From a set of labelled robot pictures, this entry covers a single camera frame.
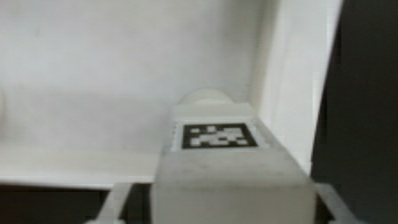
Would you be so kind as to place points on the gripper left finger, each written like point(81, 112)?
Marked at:
point(111, 211)

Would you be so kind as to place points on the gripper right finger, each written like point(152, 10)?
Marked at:
point(335, 207)

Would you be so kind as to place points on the white table leg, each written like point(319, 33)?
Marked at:
point(230, 180)

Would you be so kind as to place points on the white square table top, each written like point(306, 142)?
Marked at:
point(104, 58)

